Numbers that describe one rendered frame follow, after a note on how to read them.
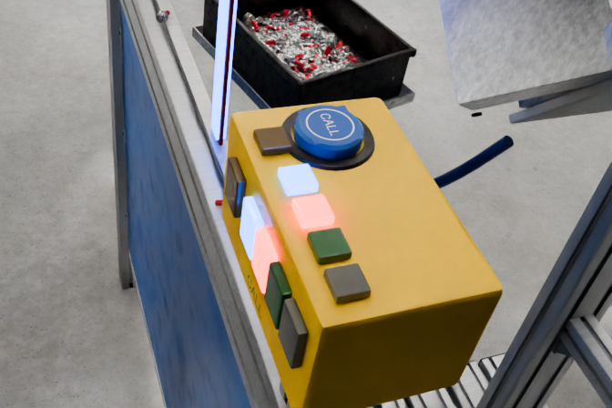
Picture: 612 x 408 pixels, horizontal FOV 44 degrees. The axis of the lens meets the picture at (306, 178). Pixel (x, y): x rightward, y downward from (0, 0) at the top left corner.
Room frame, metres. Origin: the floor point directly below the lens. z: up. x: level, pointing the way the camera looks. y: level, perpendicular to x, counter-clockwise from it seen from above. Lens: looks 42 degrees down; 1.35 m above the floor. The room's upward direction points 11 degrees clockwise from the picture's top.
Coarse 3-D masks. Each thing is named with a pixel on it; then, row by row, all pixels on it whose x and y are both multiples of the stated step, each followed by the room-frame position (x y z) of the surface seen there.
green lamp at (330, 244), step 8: (312, 232) 0.26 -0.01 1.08; (320, 232) 0.26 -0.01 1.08; (328, 232) 0.26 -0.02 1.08; (336, 232) 0.26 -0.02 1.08; (312, 240) 0.25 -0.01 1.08; (320, 240) 0.26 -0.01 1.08; (328, 240) 0.26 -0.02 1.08; (336, 240) 0.26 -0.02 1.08; (344, 240) 0.26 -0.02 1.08; (312, 248) 0.25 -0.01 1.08; (320, 248) 0.25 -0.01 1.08; (328, 248) 0.25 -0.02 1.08; (336, 248) 0.25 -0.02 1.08; (344, 248) 0.25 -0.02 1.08; (320, 256) 0.25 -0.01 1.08; (328, 256) 0.25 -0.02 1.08; (336, 256) 0.25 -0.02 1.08; (344, 256) 0.25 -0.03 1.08
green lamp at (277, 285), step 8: (272, 264) 0.25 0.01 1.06; (272, 272) 0.25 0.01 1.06; (280, 272) 0.25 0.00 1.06; (272, 280) 0.25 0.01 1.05; (280, 280) 0.24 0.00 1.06; (272, 288) 0.25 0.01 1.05; (280, 288) 0.24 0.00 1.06; (288, 288) 0.24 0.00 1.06; (264, 296) 0.25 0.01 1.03; (272, 296) 0.24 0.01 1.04; (280, 296) 0.24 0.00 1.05; (288, 296) 0.24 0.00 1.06; (272, 304) 0.24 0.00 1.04; (280, 304) 0.24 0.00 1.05; (272, 312) 0.24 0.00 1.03; (280, 312) 0.24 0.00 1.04; (272, 320) 0.24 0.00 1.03
